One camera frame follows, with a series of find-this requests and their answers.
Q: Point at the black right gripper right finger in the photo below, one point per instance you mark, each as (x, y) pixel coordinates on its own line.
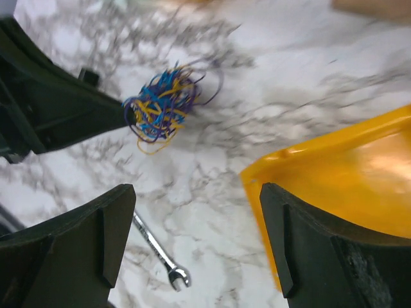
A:
(325, 261)

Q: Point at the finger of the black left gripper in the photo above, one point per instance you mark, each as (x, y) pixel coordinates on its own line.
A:
(43, 107)

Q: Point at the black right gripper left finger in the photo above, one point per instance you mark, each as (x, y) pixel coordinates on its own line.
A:
(71, 260)

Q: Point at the small silver open-end wrench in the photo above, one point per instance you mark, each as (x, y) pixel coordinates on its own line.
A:
(175, 272)

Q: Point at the wooden base board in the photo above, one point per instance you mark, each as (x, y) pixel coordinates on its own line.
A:
(393, 10)

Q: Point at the loose yellow plastic bin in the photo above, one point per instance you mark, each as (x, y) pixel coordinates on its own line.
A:
(360, 173)

